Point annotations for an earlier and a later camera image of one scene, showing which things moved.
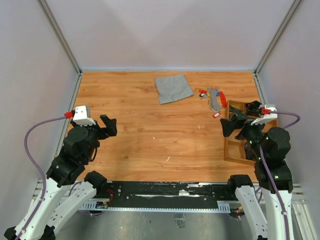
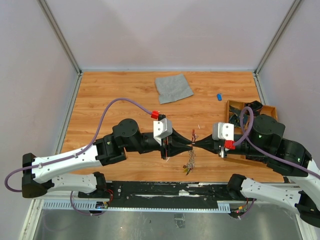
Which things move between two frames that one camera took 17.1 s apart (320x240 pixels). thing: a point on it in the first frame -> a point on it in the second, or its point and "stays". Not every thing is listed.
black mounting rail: [116, 194] stays
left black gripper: [110, 124] -> [174, 148]
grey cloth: [173, 88] stays
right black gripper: [228, 125] -> [208, 144]
